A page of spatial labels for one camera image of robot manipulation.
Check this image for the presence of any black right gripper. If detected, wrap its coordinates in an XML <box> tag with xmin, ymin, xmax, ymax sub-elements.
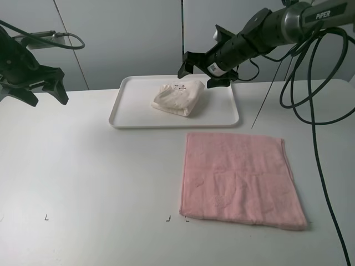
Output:
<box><xmin>177</xmin><ymin>24</ymin><xmax>250</xmax><ymax>89</ymax></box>

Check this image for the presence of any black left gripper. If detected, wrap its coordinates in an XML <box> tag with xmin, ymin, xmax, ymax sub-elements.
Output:
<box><xmin>1</xmin><ymin>44</ymin><xmax>69</xmax><ymax>106</ymax></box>

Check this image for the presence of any white cream towel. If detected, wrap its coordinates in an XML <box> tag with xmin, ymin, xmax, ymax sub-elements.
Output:
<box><xmin>151</xmin><ymin>80</ymin><xmax>205</xmax><ymax>117</ymax></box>

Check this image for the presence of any pink towel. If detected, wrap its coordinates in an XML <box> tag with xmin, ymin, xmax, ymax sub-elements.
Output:
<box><xmin>179</xmin><ymin>132</ymin><xmax>308</xmax><ymax>231</ymax></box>

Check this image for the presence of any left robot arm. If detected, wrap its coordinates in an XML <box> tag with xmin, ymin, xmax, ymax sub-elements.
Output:
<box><xmin>1</xmin><ymin>28</ymin><xmax>69</xmax><ymax>107</ymax></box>

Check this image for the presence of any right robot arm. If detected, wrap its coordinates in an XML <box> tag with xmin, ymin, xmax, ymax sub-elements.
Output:
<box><xmin>177</xmin><ymin>1</ymin><xmax>354</xmax><ymax>88</ymax></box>

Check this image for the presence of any white rectangular plastic tray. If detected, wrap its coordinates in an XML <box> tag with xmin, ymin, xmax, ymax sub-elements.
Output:
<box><xmin>109</xmin><ymin>74</ymin><xmax>240</xmax><ymax>129</ymax></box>

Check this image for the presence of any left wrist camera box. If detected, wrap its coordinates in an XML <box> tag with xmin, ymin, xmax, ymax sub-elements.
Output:
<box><xmin>13</xmin><ymin>30</ymin><xmax>65</xmax><ymax>50</ymax></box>

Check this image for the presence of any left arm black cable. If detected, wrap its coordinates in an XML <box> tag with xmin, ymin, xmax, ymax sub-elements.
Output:
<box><xmin>0</xmin><ymin>19</ymin><xmax>85</xmax><ymax>50</ymax></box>

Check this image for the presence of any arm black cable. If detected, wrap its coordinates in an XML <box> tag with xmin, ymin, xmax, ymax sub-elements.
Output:
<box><xmin>235</xmin><ymin>24</ymin><xmax>355</xmax><ymax>266</ymax></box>
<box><xmin>0</xmin><ymin>19</ymin><xmax>85</xmax><ymax>50</ymax></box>

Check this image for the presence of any thin black cable tie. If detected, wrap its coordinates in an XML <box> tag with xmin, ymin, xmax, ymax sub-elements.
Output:
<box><xmin>251</xmin><ymin>60</ymin><xmax>283</xmax><ymax>129</ymax></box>

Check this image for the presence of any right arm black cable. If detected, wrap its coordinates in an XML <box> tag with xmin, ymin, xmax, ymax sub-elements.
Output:
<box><xmin>235</xmin><ymin>24</ymin><xmax>355</xmax><ymax>266</ymax></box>

